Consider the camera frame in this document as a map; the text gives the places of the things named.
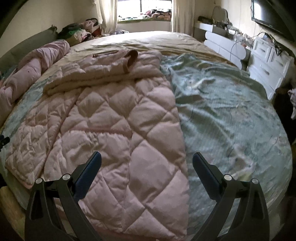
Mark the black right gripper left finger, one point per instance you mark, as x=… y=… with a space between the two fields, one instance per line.
x=42 y=220

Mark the black wall television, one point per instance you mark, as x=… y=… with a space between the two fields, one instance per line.
x=263 y=13

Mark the white drawer cabinet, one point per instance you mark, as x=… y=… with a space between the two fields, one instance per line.
x=270 y=67

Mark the grey padded headboard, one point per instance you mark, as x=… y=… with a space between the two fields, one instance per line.
x=14 y=55

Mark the rolled pink duvet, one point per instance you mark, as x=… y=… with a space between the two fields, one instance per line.
x=28 y=71

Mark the clothes on floor right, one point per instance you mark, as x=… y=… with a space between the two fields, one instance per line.
x=292 y=95

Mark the pink quilted coat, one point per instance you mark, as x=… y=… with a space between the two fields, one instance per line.
x=122 y=106

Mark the left cream curtain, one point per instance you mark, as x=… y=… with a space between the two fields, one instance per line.
x=107 y=15

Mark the clothes on window sill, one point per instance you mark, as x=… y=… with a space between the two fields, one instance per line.
x=152 y=14

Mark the cream curtain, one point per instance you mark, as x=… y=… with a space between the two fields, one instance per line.
x=182 y=19
x=107 y=15

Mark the window with dark frame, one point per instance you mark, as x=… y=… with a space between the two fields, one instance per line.
x=136 y=8

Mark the right cream curtain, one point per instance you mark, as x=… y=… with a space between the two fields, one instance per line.
x=182 y=19

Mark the white heart shaped mirror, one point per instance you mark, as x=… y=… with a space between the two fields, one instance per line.
x=220 y=15

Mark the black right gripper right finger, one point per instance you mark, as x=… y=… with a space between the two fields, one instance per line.
x=251 y=221

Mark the light blue cartoon bedsheet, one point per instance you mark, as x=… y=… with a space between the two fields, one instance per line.
x=224 y=115

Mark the white dressing table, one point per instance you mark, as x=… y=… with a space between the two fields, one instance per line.
x=215 y=38

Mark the pile of clothes by headboard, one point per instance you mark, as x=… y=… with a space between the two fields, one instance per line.
x=77 y=33

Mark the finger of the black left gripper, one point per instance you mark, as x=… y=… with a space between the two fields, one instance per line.
x=3 y=141

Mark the beige bed sheet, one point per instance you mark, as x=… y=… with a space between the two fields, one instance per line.
x=168 y=43

